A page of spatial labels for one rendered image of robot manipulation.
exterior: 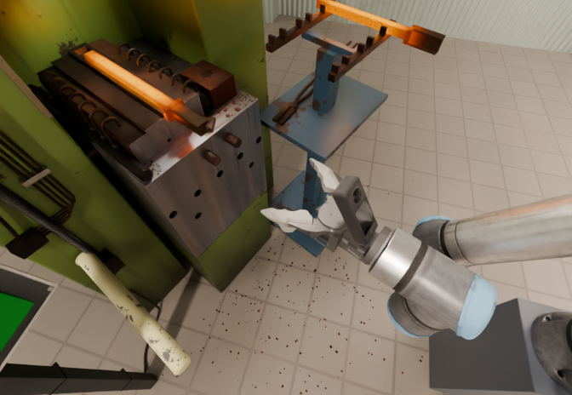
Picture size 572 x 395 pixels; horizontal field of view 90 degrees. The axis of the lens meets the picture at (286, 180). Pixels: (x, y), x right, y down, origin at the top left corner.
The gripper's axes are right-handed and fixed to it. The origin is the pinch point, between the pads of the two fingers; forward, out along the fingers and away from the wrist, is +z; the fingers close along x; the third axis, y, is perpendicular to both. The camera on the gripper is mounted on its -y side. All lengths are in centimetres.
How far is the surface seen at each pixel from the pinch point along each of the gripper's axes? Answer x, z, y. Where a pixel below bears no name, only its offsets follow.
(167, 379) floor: -54, 21, 100
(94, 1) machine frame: 13, 81, -6
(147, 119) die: -5.4, 35.3, 0.9
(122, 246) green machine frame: -29, 47, 47
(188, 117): -0.6, 26.1, -1.3
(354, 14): 58, 20, -3
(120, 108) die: -7.0, 43.4, 0.9
